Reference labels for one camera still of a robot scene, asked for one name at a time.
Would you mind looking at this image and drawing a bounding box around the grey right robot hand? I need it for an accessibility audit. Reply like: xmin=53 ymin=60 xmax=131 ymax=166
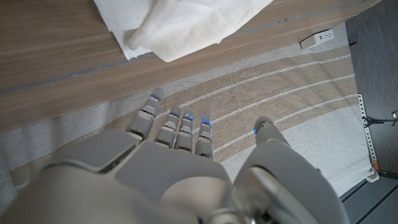
xmin=0 ymin=86 xmax=351 ymax=224

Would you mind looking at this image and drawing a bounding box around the white cheesecloth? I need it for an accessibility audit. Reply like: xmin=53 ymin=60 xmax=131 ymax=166
xmin=92 ymin=0 xmax=275 ymax=63

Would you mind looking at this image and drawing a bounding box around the beige striped backdrop cloth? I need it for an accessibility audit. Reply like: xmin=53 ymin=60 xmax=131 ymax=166
xmin=0 ymin=23 xmax=381 ymax=200

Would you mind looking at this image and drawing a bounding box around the white power strip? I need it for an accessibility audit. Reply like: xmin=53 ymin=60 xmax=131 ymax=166
xmin=299 ymin=28 xmax=336 ymax=50

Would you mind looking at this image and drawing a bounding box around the perforated metal rail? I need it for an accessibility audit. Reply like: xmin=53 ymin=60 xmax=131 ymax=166
xmin=357 ymin=93 xmax=381 ymax=172

